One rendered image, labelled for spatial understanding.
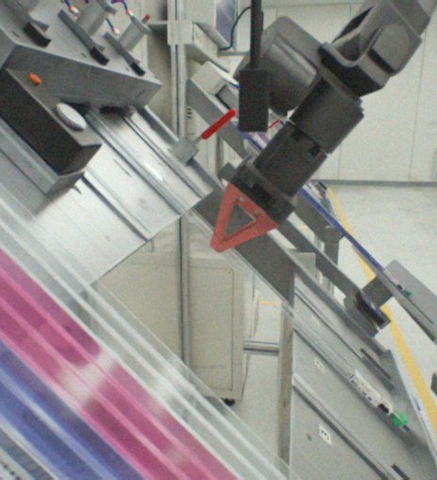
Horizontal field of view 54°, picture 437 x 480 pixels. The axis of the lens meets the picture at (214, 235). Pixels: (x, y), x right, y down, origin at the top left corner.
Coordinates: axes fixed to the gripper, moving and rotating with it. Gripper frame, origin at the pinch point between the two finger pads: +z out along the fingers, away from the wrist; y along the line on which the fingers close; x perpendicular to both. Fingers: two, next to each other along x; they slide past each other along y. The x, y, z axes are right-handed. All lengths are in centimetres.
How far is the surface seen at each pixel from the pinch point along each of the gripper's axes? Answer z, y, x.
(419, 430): 2.2, 0.2, 31.7
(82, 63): -7.1, 6.9, -20.3
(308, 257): 3.8, -39.6, 17.6
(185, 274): 48, -92, 2
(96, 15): -10.4, 0.4, -24.7
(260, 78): -15.8, 12.4, -6.1
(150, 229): 0.0, 9.8, -6.0
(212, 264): 40, -96, 8
